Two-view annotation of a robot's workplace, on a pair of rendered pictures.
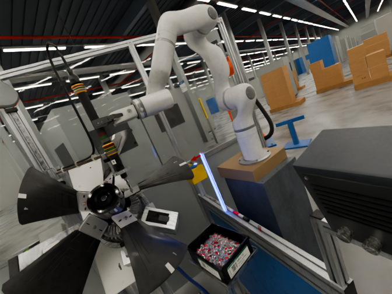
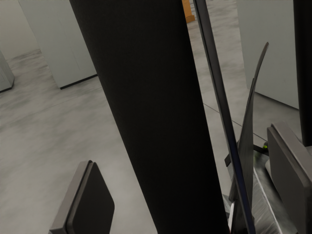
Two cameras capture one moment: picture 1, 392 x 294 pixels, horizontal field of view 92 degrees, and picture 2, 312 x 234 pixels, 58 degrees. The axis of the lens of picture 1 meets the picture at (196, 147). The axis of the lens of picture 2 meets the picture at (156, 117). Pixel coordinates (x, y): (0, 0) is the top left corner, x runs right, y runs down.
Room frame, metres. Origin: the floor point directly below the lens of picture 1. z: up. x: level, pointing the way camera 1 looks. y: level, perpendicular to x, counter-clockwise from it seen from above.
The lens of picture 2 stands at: (0.81, 0.23, 1.56)
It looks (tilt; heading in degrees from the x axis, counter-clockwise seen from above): 27 degrees down; 119
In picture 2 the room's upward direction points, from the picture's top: 17 degrees counter-clockwise
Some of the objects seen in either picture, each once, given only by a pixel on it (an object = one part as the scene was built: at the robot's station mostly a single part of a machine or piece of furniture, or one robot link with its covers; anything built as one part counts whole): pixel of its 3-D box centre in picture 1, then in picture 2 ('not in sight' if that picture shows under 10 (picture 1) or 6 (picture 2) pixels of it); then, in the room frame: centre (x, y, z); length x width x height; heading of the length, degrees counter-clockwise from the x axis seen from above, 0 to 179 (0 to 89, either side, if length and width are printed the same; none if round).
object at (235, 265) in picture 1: (218, 249); not in sight; (0.68, 0.08, 0.85); 0.22 x 0.17 x 0.07; 34
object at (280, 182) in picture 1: (282, 232); not in sight; (1.07, -0.29, 0.47); 0.30 x 0.30 x 0.93; 29
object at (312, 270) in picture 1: (242, 224); not in sight; (0.80, -0.06, 0.82); 0.90 x 0.04 x 0.08; 20
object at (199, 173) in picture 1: (193, 173); not in sight; (1.17, 0.08, 1.02); 0.16 x 0.10 x 0.11; 20
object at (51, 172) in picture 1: (53, 174); not in sight; (1.13, 0.83, 1.36); 0.10 x 0.07 x 0.08; 55
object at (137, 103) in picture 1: (139, 109); not in sight; (0.82, 0.16, 1.48); 0.09 x 0.03 x 0.08; 20
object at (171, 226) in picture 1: (161, 221); not in sight; (0.81, 0.28, 0.98); 0.20 x 0.16 x 0.20; 20
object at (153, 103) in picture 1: (156, 102); not in sight; (0.86, 0.08, 1.48); 0.13 x 0.09 x 0.08; 110
